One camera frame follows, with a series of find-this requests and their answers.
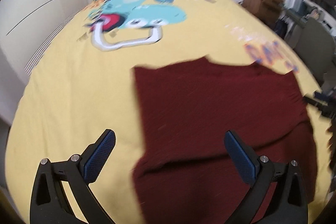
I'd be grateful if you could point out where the dark red knit sweater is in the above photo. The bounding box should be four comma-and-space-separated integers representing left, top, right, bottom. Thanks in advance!
133, 57, 318, 223

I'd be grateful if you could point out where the grey desk chair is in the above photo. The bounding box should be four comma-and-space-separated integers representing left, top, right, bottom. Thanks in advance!
294, 18, 335, 86

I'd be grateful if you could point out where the wooden nightstand cabinet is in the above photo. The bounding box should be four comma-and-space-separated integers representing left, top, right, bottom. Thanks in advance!
242, 0, 284, 27

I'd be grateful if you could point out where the yellow dinosaur bed cover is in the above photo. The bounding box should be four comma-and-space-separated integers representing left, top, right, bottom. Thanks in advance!
5, 0, 330, 223

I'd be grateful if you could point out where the white wardrobe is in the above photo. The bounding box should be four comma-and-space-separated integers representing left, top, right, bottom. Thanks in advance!
1, 0, 88, 83

